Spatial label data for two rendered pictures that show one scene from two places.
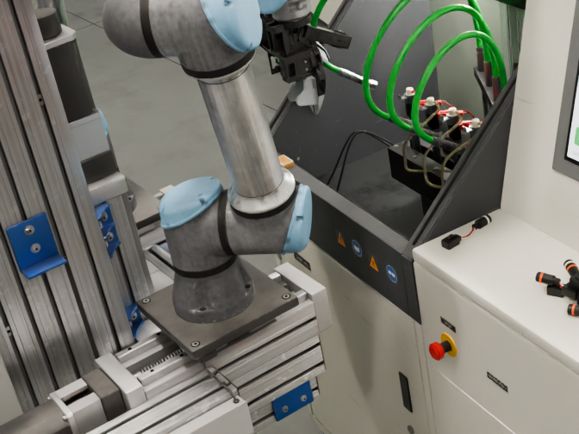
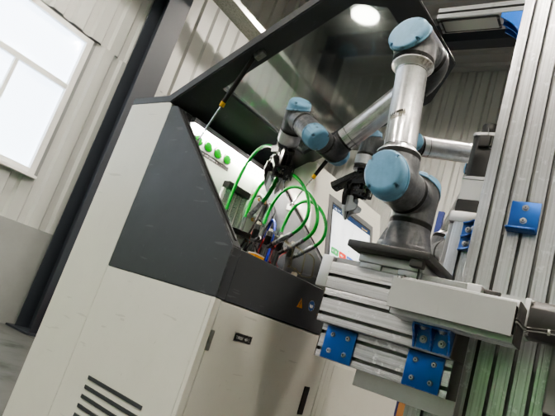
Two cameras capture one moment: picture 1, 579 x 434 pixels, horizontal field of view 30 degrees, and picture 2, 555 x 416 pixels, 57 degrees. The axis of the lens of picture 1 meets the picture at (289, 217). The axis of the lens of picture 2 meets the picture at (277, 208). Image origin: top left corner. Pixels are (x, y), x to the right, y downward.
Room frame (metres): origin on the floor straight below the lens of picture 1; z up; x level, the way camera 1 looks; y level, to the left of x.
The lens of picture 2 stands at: (2.99, 1.46, 0.75)
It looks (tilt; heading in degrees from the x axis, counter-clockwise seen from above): 13 degrees up; 245
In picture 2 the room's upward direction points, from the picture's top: 18 degrees clockwise
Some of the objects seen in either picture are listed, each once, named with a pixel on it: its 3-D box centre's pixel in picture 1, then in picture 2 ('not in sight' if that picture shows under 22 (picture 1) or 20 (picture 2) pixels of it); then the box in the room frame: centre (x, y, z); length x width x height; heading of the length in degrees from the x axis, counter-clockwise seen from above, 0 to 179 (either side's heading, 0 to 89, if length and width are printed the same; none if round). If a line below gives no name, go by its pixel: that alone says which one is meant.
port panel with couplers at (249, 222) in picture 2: not in sight; (253, 218); (2.10, -0.66, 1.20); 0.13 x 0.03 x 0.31; 23
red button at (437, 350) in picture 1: (441, 349); not in sight; (1.70, -0.24, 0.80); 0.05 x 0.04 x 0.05; 23
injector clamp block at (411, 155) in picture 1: (451, 192); not in sight; (2.11, -0.37, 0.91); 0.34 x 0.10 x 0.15; 23
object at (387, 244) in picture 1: (336, 226); (286, 298); (2.13, -0.10, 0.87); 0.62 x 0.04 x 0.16; 23
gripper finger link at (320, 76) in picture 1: (315, 74); not in sight; (1.97, -0.11, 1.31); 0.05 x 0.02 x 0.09; 23
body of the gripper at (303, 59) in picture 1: (294, 46); (360, 182); (1.98, -0.07, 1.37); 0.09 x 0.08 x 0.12; 113
